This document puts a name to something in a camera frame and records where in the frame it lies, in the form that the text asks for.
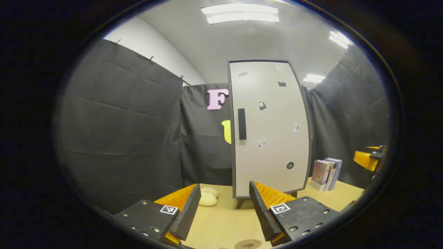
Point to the cream plush toy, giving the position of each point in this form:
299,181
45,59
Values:
207,200

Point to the black backdrop cloth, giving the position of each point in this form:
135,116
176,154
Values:
121,138

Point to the large ceiling light panel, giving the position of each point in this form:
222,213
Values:
240,14

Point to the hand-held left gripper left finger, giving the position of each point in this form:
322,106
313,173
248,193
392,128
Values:
188,211

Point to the pale blue book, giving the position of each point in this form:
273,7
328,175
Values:
337,173

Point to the round brown coaster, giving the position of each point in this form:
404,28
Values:
248,245

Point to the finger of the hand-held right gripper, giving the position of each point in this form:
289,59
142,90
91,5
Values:
363,159
375,147

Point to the white book dark spine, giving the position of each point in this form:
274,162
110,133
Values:
331,174

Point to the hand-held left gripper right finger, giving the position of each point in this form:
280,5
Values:
261,211

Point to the white cabinet door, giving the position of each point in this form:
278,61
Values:
270,166

